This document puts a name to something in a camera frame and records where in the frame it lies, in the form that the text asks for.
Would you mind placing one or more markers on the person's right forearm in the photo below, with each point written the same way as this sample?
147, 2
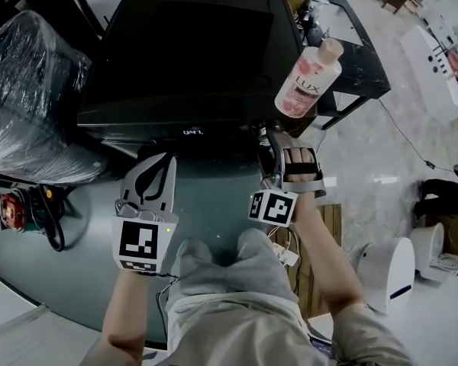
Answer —
328, 265

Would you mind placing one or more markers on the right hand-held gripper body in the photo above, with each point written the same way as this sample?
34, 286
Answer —
275, 208

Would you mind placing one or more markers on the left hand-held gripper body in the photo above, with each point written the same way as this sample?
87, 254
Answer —
137, 242

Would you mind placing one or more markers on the pink body wash bottle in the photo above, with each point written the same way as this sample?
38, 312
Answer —
309, 82

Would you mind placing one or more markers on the person's left forearm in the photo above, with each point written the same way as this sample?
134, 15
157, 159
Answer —
126, 311

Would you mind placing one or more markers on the red device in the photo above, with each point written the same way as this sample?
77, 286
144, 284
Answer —
12, 212

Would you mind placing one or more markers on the person's grey trousers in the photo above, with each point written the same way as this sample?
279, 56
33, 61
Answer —
229, 273

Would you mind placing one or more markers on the person's light shirt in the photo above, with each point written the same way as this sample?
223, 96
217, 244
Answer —
252, 338

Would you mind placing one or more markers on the white power strip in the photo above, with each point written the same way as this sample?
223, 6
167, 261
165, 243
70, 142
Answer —
286, 255

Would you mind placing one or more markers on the wooden slat pallet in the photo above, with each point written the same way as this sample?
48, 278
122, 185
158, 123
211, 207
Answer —
332, 219

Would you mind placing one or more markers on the black box appliance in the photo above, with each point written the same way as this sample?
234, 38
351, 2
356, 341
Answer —
183, 52

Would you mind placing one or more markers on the small white toilet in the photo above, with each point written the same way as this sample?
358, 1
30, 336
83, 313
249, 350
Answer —
429, 250

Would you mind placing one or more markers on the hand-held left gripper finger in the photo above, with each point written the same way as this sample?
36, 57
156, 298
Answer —
169, 193
131, 189

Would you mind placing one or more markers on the dark green floor mat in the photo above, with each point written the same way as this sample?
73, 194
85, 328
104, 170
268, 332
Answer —
84, 265

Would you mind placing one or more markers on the black table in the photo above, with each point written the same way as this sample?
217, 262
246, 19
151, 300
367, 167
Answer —
358, 71

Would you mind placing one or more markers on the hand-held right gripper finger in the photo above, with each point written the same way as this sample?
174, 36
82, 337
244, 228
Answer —
273, 158

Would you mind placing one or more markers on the person's right hand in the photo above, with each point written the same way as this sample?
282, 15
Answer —
299, 156

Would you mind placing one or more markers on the white round bin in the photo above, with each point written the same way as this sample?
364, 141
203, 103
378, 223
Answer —
385, 273

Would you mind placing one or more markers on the plastic-wrapped appliance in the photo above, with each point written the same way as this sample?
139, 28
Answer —
26, 97

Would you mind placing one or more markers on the white cabinet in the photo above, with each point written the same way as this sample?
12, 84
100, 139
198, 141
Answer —
439, 27

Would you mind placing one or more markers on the white box with black dots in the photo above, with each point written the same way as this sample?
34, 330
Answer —
431, 74

